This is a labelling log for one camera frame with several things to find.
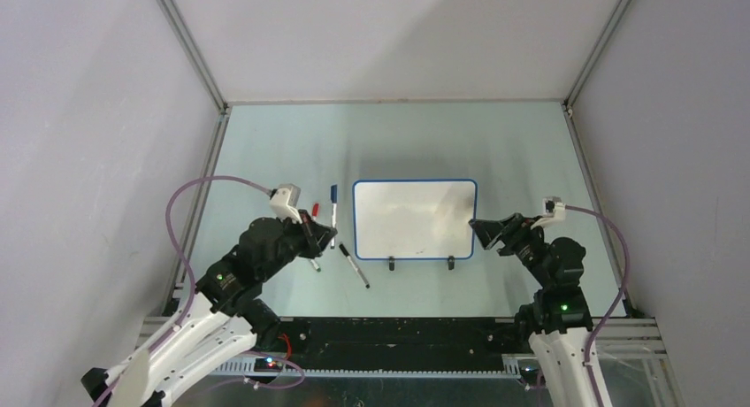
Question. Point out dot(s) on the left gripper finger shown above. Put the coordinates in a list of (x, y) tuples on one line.
[(310, 223), (322, 235)]

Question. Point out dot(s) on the blue whiteboard marker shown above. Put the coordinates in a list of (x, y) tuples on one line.
[(334, 212)]

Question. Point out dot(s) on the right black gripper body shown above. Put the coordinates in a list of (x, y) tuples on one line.
[(524, 242)]

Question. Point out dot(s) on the green whiteboard marker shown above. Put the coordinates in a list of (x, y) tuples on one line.
[(315, 265)]

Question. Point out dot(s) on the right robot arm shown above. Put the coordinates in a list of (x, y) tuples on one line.
[(557, 325)]

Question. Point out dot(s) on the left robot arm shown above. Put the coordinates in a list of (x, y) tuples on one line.
[(225, 318)]

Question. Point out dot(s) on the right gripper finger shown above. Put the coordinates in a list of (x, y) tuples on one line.
[(490, 224), (487, 235)]

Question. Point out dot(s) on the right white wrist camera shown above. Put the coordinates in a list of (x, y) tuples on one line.
[(554, 212)]

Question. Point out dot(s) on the black whiteboard marker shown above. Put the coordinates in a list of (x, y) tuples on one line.
[(344, 251)]

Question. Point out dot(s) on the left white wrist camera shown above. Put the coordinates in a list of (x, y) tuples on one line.
[(283, 202)]

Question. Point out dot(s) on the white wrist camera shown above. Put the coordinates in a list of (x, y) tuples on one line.
[(283, 202), (554, 212)]

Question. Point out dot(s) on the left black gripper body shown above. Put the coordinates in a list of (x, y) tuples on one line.
[(298, 238)]

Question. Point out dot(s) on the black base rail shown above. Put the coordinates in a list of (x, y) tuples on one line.
[(450, 345)]

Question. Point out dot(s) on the blue framed whiteboard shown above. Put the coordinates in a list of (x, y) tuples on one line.
[(427, 219)]

